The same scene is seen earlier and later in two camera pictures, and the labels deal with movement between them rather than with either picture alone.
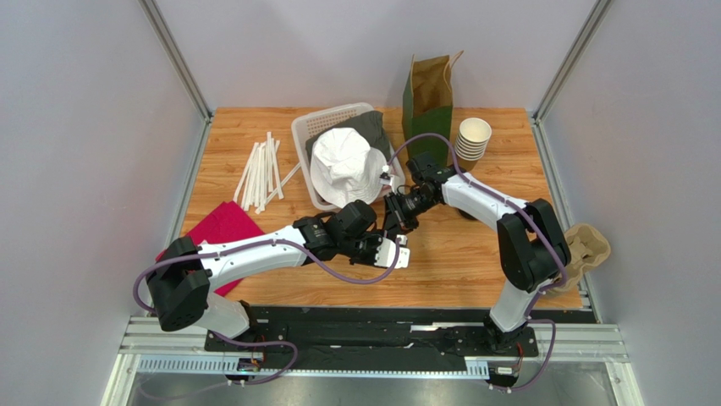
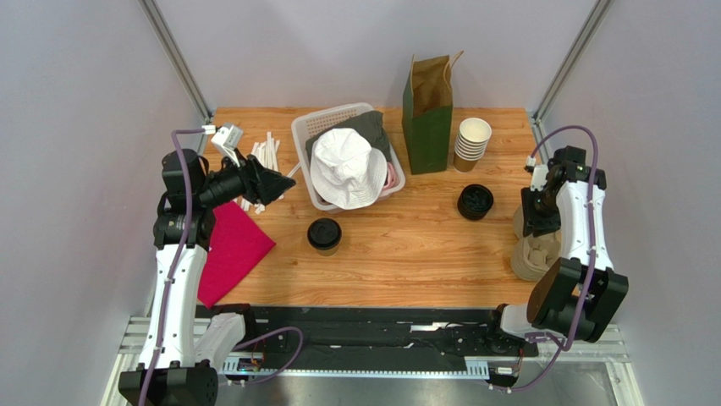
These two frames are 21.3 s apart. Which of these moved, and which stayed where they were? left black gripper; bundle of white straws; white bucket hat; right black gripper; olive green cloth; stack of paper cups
Moved: left black gripper; right black gripper
Stayed: bundle of white straws; stack of paper cups; olive green cloth; white bucket hat
